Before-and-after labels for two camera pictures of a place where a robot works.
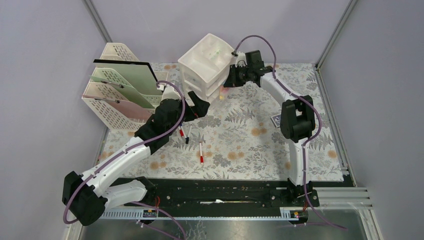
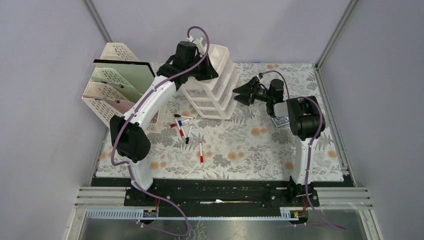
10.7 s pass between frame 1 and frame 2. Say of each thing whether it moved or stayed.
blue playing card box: stayed
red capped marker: stayed
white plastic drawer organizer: moved
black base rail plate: stayed
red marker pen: stayed
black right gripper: moved
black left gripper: moved
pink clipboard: stayed
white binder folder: stayed
